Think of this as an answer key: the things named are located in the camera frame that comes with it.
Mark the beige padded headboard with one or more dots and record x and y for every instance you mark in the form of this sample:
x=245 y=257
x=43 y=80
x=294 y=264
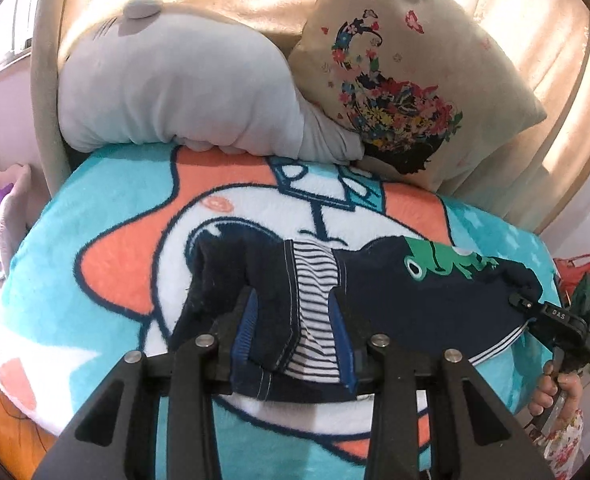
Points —
x=45 y=110

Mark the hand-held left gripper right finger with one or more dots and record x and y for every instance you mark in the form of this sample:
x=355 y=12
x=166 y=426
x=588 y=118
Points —
x=341 y=332

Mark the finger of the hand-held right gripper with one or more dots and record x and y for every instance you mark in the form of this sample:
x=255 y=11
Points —
x=525 y=305

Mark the beige floral print pillow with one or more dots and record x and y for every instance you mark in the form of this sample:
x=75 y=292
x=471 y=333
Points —
x=425 y=50

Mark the grey seal plush toy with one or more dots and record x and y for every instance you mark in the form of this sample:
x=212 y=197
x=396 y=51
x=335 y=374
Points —
x=175 y=90

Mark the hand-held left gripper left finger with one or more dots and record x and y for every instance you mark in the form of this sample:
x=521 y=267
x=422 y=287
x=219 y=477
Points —
x=244 y=332

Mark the person's floral garment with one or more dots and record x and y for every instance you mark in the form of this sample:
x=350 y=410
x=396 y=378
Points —
x=565 y=437

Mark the printed teal fleece blanket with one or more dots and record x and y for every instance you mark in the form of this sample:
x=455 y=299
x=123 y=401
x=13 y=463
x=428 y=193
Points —
x=100 y=280

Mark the beige curtain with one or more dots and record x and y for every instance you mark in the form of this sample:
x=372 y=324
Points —
x=525 y=25

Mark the navy frog print pants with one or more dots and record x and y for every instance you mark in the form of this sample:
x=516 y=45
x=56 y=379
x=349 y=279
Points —
x=425 y=305

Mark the person's right hand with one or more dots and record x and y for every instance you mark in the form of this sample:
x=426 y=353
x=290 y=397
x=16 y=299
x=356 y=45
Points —
x=570 y=390

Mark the red bag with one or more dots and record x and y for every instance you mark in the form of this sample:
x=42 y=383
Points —
x=577 y=270

